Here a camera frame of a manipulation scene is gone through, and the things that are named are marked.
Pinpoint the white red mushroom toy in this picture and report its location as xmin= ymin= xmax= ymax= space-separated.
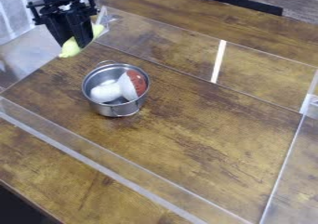
xmin=90 ymin=70 xmax=149 ymax=103

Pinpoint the green handled metal spoon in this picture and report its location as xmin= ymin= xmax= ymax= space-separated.
xmin=59 ymin=14 xmax=117 ymax=58

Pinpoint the clear acrylic enclosure wall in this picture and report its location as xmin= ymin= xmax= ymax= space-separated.
xmin=0 ymin=97 xmax=253 ymax=224

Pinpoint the black strip on table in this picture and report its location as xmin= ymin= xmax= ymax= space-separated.
xmin=213 ymin=0 xmax=284 ymax=16

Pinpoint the clear acrylic bracket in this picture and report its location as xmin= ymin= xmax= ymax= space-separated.
xmin=94 ymin=6 xmax=110 ymax=39

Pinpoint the small silver metal pot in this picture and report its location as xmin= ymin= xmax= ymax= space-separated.
xmin=82 ymin=60 xmax=150 ymax=117

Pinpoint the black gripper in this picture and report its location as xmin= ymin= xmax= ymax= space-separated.
xmin=27 ymin=0 xmax=98 ymax=48

